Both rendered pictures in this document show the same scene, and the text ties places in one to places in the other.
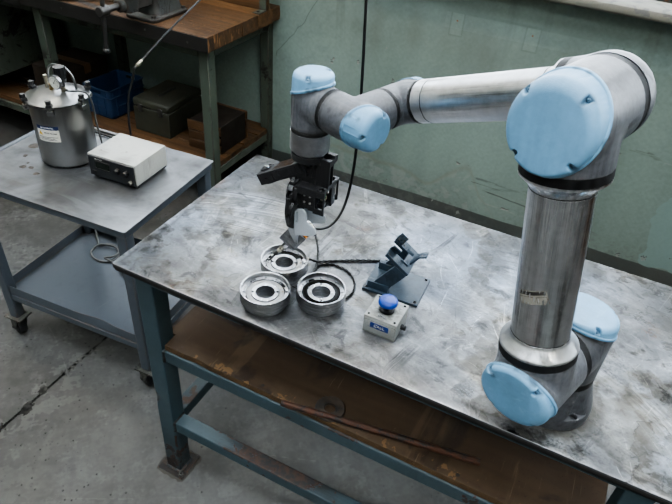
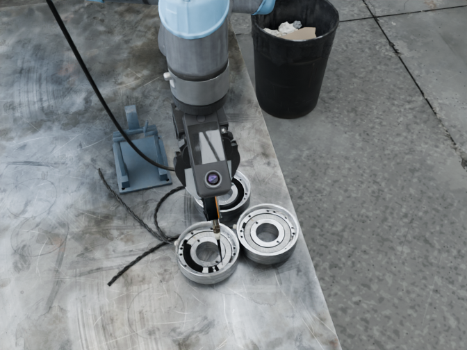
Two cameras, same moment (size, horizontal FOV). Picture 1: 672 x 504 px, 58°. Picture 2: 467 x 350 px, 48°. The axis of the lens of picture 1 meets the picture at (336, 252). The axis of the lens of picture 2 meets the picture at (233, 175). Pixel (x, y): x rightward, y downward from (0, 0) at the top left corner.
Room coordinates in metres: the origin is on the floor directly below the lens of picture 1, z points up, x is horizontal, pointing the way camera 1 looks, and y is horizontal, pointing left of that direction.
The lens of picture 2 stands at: (1.26, 0.51, 1.59)
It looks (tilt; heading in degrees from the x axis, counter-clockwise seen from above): 51 degrees down; 235
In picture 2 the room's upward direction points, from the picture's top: straight up
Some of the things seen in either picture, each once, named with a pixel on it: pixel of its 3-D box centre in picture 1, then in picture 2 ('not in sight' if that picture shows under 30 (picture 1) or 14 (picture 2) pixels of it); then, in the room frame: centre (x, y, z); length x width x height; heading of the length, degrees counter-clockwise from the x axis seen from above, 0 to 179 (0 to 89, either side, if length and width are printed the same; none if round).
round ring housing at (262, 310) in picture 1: (265, 294); (267, 235); (0.94, 0.14, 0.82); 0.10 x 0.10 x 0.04
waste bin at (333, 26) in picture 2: not in sight; (290, 58); (0.08, -0.78, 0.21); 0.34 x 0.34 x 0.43
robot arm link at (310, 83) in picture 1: (313, 101); (195, 21); (1.00, 0.06, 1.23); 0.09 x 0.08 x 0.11; 48
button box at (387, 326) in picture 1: (388, 318); not in sight; (0.90, -0.12, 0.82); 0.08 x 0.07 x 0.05; 66
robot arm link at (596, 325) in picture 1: (573, 336); not in sight; (0.74, -0.41, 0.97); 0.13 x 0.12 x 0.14; 138
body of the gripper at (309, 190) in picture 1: (311, 178); (201, 118); (1.00, 0.06, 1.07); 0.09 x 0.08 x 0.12; 69
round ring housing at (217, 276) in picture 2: (284, 265); (208, 253); (1.04, 0.11, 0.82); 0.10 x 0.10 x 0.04
